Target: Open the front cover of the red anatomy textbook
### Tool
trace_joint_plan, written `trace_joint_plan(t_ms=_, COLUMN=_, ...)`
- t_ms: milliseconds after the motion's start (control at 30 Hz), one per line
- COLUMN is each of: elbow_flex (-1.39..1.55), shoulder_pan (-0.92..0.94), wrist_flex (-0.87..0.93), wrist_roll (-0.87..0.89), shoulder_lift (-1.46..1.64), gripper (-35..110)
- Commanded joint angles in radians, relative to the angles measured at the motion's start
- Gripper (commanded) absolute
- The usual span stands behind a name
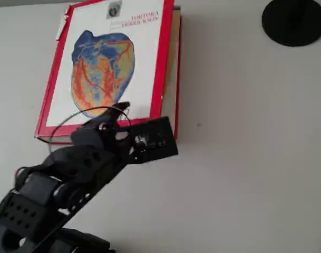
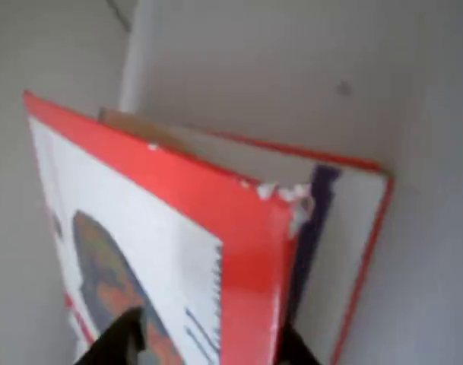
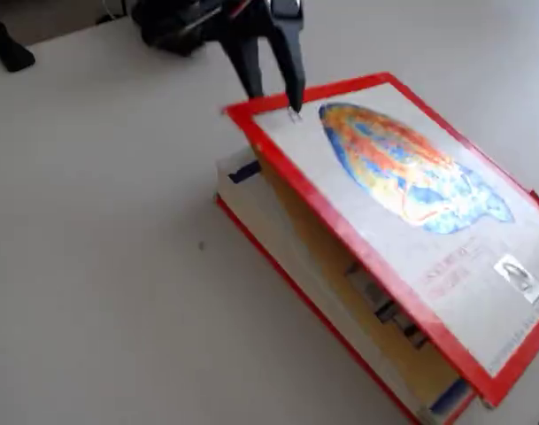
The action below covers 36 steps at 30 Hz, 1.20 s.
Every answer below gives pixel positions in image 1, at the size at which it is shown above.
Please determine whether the red anatomy textbook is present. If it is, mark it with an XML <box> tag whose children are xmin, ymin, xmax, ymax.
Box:
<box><xmin>33</xmin><ymin>0</ymin><xmax>182</xmax><ymax>144</ymax></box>

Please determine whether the black round stand base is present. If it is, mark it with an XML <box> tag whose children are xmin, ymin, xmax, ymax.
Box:
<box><xmin>261</xmin><ymin>0</ymin><xmax>321</xmax><ymax>47</ymax></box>

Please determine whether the thin black cable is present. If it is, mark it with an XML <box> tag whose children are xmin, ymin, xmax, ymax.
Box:
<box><xmin>37</xmin><ymin>105</ymin><xmax>132</xmax><ymax>154</ymax></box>

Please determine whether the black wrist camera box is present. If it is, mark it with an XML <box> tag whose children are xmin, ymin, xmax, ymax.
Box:
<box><xmin>127</xmin><ymin>116</ymin><xmax>180</xmax><ymax>165</ymax></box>

